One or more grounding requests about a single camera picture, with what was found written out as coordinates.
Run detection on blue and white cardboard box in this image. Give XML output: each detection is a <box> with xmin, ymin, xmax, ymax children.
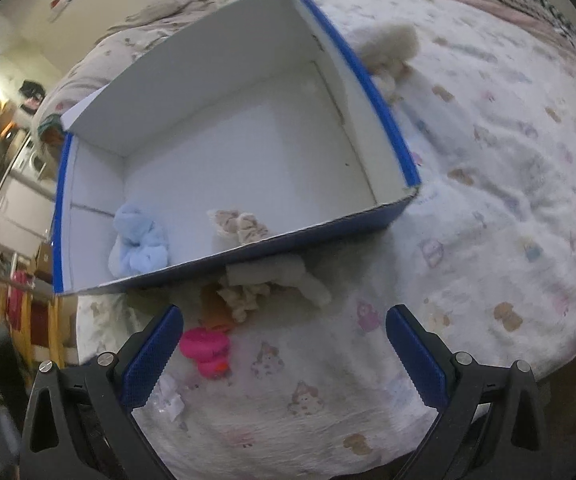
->
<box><xmin>52</xmin><ymin>0</ymin><xmax>423</xmax><ymax>295</ymax></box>

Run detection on white cabinet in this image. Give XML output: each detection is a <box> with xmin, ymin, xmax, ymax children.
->
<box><xmin>0</xmin><ymin>150</ymin><xmax>59</xmax><ymax>261</ymax></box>

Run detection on light blue fluffy cloth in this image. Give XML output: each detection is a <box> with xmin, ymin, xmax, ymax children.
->
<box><xmin>108</xmin><ymin>203</ymin><xmax>171</xmax><ymax>278</ymax></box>

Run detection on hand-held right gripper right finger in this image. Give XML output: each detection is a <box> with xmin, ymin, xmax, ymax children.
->
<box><xmin>386</xmin><ymin>304</ymin><xmax>549</xmax><ymax>480</ymax></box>

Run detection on white fluffy sock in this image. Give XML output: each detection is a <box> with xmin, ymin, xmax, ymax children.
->
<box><xmin>225</xmin><ymin>255</ymin><xmax>333</xmax><ymax>309</ymax></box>

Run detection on crumpled white wrapper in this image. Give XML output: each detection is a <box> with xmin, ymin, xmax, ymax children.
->
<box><xmin>151</xmin><ymin>376</ymin><xmax>185</xmax><ymax>421</ymax></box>

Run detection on yellow wooden chair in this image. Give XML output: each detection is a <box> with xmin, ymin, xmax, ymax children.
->
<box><xmin>0</xmin><ymin>255</ymin><xmax>69</xmax><ymax>366</ymax></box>

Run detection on cream fluffy plush toy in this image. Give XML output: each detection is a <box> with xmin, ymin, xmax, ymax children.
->
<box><xmin>359</xmin><ymin>24</ymin><xmax>421</xmax><ymax>102</ymax></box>

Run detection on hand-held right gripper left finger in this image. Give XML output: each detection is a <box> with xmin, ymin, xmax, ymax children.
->
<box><xmin>19</xmin><ymin>304</ymin><xmax>185</xmax><ymax>480</ymax></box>

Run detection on beige patterned soft cloth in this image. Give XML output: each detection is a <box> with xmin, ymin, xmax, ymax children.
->
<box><xmin>207</xmin><ymin>209</ymin><xmax>269</xmax><ymax>247</ymax></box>

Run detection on printed fleece blanket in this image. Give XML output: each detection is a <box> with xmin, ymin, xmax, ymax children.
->
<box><xmin>33</xmin><ymin>0</ymin><xmax>576</xmax><ymax>480</ymax></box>

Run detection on pink plush toy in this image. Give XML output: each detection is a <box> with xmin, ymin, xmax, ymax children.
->
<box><xmin>179</xmin><ymin>327</ymin><xmax>231</xmax><ymax>380</ymax></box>

